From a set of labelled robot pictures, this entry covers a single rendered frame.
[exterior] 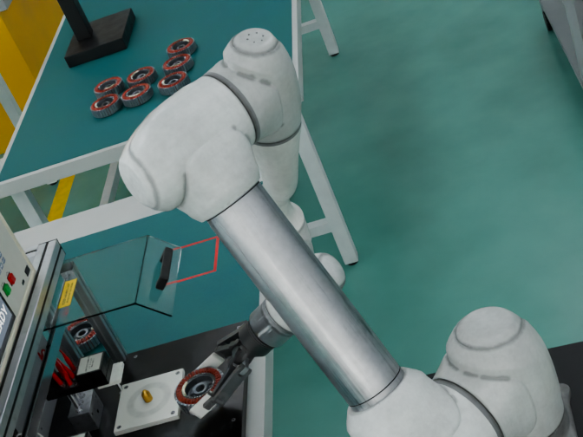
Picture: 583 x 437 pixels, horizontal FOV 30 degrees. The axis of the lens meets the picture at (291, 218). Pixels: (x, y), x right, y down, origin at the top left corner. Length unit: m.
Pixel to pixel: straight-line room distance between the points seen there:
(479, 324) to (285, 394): 1.79
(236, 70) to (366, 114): 3.14
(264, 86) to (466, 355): 0.53
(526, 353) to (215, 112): 0.61
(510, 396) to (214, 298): 1.11
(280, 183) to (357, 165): 2.61
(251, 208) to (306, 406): 1.87
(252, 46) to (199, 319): 1.13
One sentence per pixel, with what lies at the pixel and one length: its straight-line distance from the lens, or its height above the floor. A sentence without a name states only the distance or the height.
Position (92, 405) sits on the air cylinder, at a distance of 2.46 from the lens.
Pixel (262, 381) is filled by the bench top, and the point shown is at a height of 0.75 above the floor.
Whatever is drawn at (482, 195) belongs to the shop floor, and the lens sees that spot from 4.01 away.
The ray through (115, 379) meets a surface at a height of 0.88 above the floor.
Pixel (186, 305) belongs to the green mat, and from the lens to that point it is 2.71.
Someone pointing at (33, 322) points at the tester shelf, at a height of 1.11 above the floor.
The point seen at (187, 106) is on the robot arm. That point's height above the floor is 1.59.
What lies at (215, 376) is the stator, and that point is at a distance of 2.29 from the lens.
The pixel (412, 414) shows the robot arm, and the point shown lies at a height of 1.09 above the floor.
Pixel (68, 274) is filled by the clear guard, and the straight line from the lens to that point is 2.43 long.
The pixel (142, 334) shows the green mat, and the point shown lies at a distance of 2.69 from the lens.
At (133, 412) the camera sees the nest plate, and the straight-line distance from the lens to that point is 2.43.
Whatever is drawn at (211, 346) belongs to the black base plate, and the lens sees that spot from 2.51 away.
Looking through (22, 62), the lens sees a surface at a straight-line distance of 5.70.
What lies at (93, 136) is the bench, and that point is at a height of 0.75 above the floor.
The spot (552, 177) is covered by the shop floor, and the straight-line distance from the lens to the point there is 4.00.
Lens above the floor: 2.24
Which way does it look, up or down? 32 degrees down
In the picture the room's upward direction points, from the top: 23 degrees counter-clockwise
